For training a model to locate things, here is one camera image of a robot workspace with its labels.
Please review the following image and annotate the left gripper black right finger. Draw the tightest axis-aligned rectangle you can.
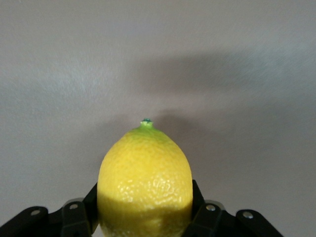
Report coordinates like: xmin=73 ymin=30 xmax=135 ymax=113
xmin=182 ymin=179 xmax=284 ymax=237

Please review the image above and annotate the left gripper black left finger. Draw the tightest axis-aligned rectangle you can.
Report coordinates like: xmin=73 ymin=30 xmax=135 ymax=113
xmin=0 ymin=183 xmax=99 ymax=237

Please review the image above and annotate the yellow lemon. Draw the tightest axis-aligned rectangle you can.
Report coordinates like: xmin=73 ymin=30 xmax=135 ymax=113
xmin=96 ymin=118 xmax=194 ymax=237

